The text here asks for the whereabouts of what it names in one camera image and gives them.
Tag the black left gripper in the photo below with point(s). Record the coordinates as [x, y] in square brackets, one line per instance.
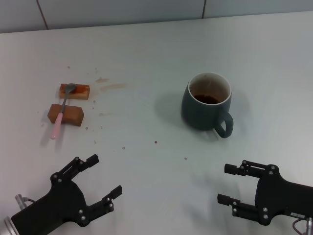
[61, 203]

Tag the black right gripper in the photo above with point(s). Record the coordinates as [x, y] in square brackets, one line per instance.
[281, 195]

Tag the grey ceramic mug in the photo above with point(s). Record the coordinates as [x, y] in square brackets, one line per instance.
[195, 115]

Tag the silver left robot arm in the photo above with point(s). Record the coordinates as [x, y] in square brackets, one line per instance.
[9, 226]

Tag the dark brown arched wooden block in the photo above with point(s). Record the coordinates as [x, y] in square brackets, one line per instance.
[72, 116]

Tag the light wooden block red top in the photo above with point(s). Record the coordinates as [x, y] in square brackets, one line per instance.
[78, 94]

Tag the dark brown coffee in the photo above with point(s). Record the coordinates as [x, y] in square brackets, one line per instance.
[206, 99]

